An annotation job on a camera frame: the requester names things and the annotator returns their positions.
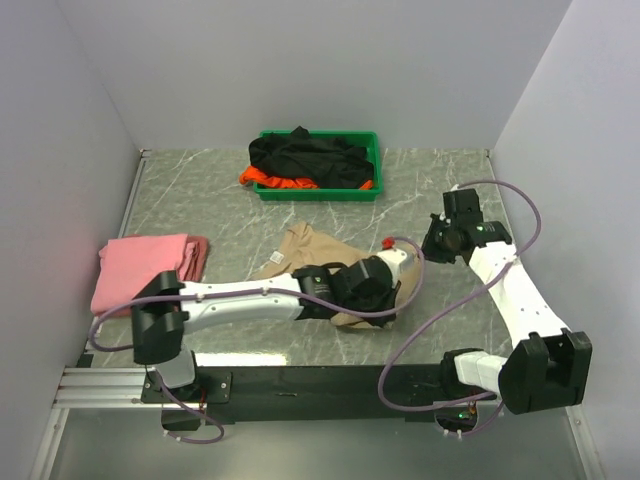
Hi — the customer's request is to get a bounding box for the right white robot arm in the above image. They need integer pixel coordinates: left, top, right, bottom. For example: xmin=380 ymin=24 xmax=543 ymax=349
xmin=422 ymin=188 xmax=593 ymax=414

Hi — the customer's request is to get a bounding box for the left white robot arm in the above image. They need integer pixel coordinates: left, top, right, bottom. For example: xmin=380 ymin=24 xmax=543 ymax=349
xmin=131 ymin=250 xmax=408 ymax=402

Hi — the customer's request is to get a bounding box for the black t shirt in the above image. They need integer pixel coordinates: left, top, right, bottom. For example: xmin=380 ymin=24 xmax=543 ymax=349
xmin=245 ymin=127 xmax=375 ymax=182

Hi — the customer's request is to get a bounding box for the green plastic bin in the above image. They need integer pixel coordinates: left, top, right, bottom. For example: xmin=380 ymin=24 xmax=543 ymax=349
xmin=248 ymin=128 xmax=384 ymax=202

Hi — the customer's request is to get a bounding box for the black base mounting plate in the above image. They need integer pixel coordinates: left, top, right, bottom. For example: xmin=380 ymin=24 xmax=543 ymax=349
xmin=172 ymin=364 xmax=485 ymax=425

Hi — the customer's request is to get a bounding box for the orange t shirt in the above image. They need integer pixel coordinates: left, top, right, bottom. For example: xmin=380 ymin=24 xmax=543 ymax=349
xmin=238 ymin=166 xmax=374 ymax=191

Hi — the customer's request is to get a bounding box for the light pink folded t shirt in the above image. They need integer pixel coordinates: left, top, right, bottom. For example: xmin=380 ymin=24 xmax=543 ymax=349
xmin=90 ymin=234 xmax=188 ymax=315

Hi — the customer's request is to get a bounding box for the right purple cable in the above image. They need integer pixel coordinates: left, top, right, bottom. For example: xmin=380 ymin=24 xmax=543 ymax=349
xmin=377 ymin=180 xmax=544 ymax=437

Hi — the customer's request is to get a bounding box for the aluminium rail frame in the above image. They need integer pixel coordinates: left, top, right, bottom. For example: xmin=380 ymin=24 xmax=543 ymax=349
xmin=33 ymin=149 xmax=603 ymax=479

